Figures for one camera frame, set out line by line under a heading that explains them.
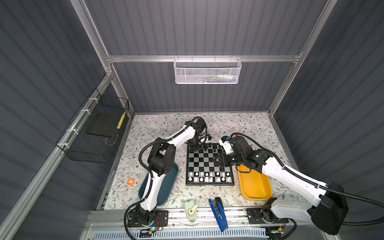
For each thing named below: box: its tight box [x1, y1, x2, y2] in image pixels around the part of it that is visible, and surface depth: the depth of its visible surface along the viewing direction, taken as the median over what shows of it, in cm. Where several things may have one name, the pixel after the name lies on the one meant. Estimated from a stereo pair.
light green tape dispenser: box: [184, 199, 198, 223], surface depth 71 cm
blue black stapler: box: [208, 197, 229, 232], surface depth 76 cm
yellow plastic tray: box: [238, 164, 273, 201], surface depth 86 cm
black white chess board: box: [185, 143, 235, 186], surface depth 90 cm
